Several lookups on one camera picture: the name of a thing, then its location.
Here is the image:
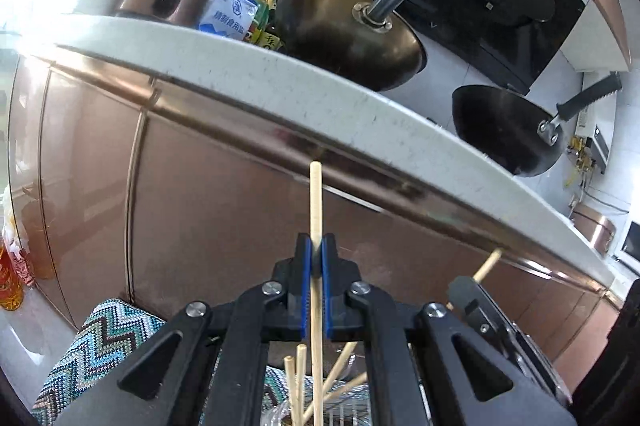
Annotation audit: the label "white water heater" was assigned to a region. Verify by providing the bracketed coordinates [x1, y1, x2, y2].
[580, 103, 612, 172]

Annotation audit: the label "copper base cabinets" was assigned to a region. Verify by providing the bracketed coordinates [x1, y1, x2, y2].
[7, 50, 627, 359]

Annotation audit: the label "dark yellow label bottle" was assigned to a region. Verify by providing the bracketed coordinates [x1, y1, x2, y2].
[247, 3, 287, 53]

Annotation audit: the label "white microwave oven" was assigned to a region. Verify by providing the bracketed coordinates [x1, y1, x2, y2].
[619, 220, 640, 265]

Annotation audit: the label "zigzag patterned cloth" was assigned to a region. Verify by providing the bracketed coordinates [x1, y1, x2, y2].
[31, 298, 281, 426]

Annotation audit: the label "wooden chopstick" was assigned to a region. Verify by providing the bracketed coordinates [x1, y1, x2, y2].
[283, 354, 300, 426]
[335, 372, 369, 395]
[295, 343, 308, 426]
[309, 161, 325, 426]
[320, 340, 359, 410]
[471, 247, 503, 283]

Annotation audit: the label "brass wok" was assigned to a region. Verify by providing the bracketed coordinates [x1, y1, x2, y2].
[273, 0, 489, 93]

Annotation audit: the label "copper rice cooker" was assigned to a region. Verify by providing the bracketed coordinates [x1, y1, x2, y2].
[572, 203, 617, 253]

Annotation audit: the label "cooking oil bottle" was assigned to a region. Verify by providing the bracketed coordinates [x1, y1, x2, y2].
[0, 235, 27, 312]

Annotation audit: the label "black wok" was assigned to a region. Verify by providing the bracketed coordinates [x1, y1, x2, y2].
[451, 73, 624, 178]

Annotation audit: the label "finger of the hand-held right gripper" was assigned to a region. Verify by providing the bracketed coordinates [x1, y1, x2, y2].
[447, 275, 572, 407]

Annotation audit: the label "brass pipe valves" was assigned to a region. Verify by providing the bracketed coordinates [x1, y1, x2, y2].
[564, 135, 592, 188]

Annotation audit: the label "blue white salt bag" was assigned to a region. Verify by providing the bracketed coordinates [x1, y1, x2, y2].
[197, 0, 259, 40]

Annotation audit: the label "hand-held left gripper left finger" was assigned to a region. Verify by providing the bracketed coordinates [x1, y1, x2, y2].
[52, 233, 314, 426]

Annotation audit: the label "red printed plastic bag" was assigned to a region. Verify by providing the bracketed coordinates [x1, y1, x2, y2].
[0, 185, 39, 290]

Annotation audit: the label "black power cable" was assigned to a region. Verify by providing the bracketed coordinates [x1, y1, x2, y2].
[569, 185, 632, 213]

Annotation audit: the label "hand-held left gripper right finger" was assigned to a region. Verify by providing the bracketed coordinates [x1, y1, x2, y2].
[322, 233, 579, 426]

